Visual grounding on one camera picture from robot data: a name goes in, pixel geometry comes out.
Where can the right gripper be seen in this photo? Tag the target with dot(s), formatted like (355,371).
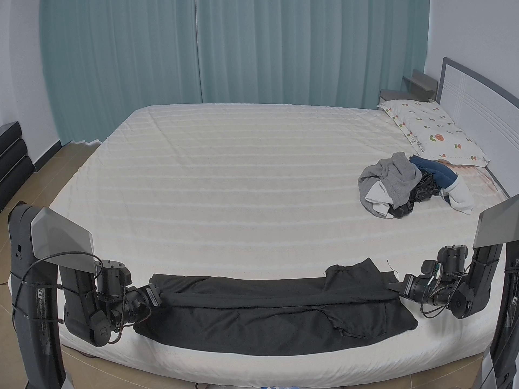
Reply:
(412,288)

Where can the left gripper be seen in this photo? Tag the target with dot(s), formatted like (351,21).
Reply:
(144,300)

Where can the black trousers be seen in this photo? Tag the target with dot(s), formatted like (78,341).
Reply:
(263,318)

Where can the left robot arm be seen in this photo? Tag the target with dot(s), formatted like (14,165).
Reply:
(81,298)

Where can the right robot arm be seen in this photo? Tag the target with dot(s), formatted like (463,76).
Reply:
(474,290)

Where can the pile of clothes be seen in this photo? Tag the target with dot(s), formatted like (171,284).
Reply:
(397,176)

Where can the bed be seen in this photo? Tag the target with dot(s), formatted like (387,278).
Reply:
(243,176)

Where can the white printed pillow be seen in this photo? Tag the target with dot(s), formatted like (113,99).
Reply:
(429,128)

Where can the black chest of drawers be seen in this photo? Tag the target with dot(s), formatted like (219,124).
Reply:
(14,156)

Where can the grey bedside table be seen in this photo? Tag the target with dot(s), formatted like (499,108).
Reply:
(421,81)

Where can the blue-green curtain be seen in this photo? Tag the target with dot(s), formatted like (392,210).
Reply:
(121,55)
(304,35)

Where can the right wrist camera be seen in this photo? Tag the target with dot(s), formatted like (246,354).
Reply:
(429,266)

